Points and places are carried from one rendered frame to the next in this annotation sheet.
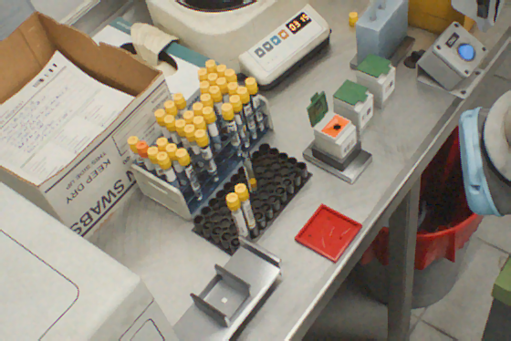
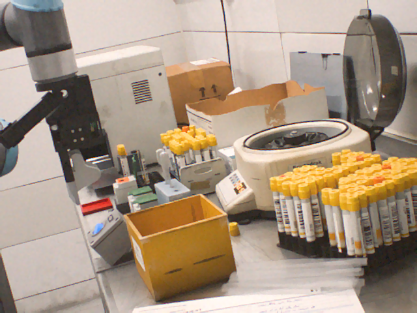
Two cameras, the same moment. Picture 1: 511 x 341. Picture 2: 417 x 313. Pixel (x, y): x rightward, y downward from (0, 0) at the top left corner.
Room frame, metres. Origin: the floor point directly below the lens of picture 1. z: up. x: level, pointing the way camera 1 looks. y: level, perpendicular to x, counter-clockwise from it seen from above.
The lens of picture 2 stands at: (1.45, -1.15, 1.29)
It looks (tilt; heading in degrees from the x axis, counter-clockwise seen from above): 14 degrees down; 123
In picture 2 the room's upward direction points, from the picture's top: 12 degrees counter-clockwise
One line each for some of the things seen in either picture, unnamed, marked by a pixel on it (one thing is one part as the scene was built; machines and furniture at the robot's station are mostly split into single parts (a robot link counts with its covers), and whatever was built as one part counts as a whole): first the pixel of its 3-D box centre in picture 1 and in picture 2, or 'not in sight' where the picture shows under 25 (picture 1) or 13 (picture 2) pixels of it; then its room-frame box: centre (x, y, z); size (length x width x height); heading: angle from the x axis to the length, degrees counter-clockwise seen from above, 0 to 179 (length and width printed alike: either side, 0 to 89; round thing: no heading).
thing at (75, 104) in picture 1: (57, 122); (256, 125); (0.73, 0.31, 0.95); 0.29 x 0.25 x 0.15; 44
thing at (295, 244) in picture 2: not in sight; (333, 226); (1.08, -0.18, 0.89); 0.17 x 0.09 x 0.02; 61
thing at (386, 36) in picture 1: (382, 32); (177, 213); (0.81, -0.21, 0.92); 0.10 x 0.07 x 0.10; 137
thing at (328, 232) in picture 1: (328, 232); (96, 206); (0.48, -0.05, 0.88); 0.07 x 0.07 x 0.01; 44
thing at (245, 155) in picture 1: (251, 176); (144, 171); (0.57, 0.04, 0.93); 0.01 x 0.01 x 0.10; 44
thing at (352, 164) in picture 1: (337, 151); (129, 207); (0.61, -0.09, 0.89); 0.09 x 0.05 x 0.04; 42
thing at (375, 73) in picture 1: (375, 80); (148, 215); (0.72, -0.18, 0.91); 0.05 x 0.04 x 0.07; 44
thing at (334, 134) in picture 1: (335, 139); (127, 193); (0.61, -0.09, 0.92); 0.05 x 0.04 x 0.06; 42
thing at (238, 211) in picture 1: (246, 180); (143, 169); (0.56, 0.04, 0.93); 0.17 x 0.09 x 0.11; 134
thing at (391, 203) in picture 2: not in sight; (392, 217); (1.19, -0.25, 0.93); 0.02 x 0.02 x 0.11
